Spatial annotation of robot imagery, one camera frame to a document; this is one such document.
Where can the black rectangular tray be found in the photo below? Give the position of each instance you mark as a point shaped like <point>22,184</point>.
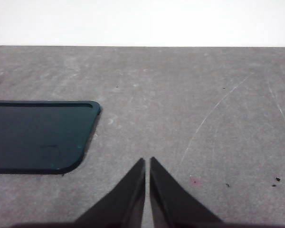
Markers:
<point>38,135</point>

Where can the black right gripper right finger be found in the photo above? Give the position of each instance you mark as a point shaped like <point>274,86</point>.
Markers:
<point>175,206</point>

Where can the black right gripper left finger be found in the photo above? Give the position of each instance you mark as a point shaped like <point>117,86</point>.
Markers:
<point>118,204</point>

